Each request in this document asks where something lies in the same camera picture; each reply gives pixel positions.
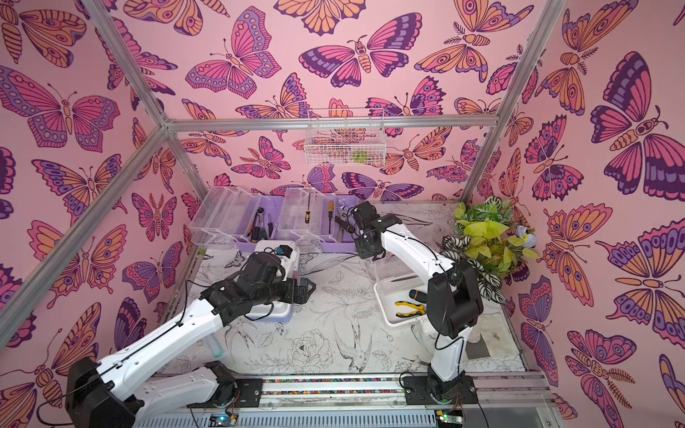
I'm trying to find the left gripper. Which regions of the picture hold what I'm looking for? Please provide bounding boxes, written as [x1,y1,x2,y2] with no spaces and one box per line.
[253,276,319,308]

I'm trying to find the white toolbox clear lid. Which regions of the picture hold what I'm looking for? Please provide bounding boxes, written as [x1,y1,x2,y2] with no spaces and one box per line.
[367,256,436,335]

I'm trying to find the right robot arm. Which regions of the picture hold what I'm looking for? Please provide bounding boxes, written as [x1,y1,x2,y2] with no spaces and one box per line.
[349,202,483,402]

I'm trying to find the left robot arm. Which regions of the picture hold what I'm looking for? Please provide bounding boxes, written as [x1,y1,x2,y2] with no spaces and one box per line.
[65,246,316,427]

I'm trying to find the black pliers in purple box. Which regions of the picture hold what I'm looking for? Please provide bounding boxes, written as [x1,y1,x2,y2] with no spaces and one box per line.
[247,207,275,244]

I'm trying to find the yellow screwdriver in lid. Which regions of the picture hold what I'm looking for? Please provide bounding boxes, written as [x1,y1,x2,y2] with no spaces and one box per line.
[304,193,312,225]

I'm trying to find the left purple toolbox clear lid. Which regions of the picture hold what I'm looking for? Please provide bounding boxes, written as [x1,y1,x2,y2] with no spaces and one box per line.
[189,187,284,253]

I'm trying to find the potted green plant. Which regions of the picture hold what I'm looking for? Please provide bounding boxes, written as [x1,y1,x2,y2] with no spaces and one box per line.
[441,196,540,305]

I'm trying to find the work glove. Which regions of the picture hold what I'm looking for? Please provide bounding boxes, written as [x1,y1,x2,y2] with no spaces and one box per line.
[466,336,491,360]

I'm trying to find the black handled tool purple box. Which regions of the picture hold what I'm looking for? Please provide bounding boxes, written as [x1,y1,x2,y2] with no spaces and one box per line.
[335,216,356,235]

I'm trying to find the black handle tool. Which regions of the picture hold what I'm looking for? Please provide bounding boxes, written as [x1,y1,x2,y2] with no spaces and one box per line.
[409,289,427,304]

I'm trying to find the yellow handled pliers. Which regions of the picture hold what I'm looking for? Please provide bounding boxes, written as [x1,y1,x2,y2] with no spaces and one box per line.
[394,301,426,319]

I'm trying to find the white wire basket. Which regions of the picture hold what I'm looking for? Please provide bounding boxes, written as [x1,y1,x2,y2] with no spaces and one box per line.
[303,107,387,167]

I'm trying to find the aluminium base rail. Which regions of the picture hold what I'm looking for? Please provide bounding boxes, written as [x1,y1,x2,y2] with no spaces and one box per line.
[106,371,563,428]

